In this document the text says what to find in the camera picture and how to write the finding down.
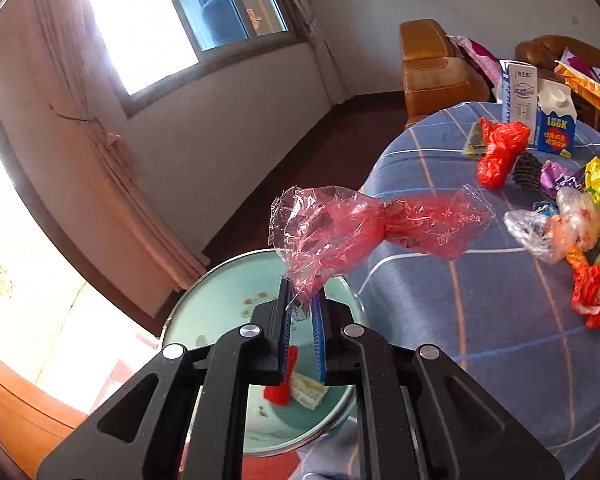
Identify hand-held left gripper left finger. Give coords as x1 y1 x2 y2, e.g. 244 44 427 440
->
36 276 293 480

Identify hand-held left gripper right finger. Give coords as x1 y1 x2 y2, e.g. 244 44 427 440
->
311 287 565 480

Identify light green enamel basin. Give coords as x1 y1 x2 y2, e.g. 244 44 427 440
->
161 249 366 461

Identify pink transparent plastic wrapper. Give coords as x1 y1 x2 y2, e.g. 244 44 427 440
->
270 185 496 318

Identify dark ribbed wrapper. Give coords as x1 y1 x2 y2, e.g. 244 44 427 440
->
511 152 556 203

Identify purple wrapper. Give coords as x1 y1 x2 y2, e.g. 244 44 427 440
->
540 160 588 192

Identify white and yellow wrapper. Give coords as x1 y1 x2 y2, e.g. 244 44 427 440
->
287 372 329 411

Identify red crumpled wrapper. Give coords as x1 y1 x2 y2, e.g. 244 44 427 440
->
263 345 301 406

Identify blue plaid tablecloth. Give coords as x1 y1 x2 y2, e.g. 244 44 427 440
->
300 101 600 480

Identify long pink curtain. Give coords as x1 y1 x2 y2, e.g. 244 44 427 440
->
10 0 211 291

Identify clear plastic wrapper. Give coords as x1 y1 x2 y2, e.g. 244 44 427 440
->
504 209 563 265

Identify green and yellow packet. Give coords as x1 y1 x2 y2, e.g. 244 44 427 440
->
462 119 491 156

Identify red plastic bag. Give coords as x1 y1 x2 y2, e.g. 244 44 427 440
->
476 117 531 190

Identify orange and red wrapper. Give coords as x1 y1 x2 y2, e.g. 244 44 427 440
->
565 245 600 331

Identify brown wooden door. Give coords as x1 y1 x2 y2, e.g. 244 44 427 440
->
0 342 88 480

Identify narrow pink curtain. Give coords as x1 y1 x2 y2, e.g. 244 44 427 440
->
275 0 351 106

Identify brown leather sofa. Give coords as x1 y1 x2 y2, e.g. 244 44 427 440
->
399 19 600 133

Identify orange tinted clear wrapper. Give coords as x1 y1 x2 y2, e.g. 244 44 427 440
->
555 187 600 253

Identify tall white milk carton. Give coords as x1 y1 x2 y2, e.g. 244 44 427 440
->
500 59 538 146

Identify small blue carton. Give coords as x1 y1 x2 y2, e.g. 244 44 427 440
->
534 79 578 157

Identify purple floral cloth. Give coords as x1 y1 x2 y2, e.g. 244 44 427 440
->
446 34 503 88
555 47 600 92

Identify window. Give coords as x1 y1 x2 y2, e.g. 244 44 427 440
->
82 0 301 118

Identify orange snack bag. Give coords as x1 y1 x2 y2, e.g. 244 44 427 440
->
554 60 600 126

